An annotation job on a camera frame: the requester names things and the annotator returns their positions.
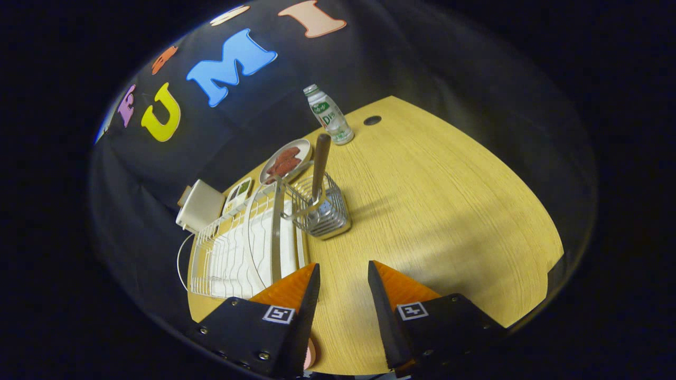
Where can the green mung beans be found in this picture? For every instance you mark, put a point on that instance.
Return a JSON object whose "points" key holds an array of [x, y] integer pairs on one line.
{"points": [[245, 187]]}

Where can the pink plate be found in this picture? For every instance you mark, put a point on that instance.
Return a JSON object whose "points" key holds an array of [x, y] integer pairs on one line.
{"points": [[310, 354]]}

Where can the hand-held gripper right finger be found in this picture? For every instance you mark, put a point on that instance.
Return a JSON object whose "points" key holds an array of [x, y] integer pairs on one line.
{"points": [[383, 316]]}

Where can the white drink bottle green label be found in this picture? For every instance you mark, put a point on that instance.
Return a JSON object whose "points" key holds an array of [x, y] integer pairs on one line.
{"points": [[330, 116]]}

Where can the white toaster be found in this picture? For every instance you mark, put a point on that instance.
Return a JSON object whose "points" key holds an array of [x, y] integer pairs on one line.
{"points": [[203, 208]]}

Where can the grey round plate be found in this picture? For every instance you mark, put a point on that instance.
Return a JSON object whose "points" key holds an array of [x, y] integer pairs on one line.
{"points": [[303, 148]]}

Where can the dark brown beans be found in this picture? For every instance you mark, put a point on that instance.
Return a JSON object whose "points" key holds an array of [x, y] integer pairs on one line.
{"points": [[233, 194]]}

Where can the bread slice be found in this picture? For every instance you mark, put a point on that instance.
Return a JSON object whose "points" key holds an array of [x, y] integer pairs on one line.
{"points": [[185, 196]]}

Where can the white divided dish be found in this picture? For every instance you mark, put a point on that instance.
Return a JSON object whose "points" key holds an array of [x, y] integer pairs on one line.
{"points": [[232, 206]]}

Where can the white drip tray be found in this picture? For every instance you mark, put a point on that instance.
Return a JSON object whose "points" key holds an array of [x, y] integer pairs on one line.
{"points": [[288, 237]]}

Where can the black backdrop cloth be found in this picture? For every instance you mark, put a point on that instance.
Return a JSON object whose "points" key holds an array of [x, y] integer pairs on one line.
{"points": [[422, 53]]}

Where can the red raw meat slice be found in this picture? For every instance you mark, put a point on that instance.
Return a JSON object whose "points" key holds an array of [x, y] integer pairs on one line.
{"points": [[282, 168], [289, 154]]}

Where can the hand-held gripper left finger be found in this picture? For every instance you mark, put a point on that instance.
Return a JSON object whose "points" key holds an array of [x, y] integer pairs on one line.
{"points": [[306, 316]]}

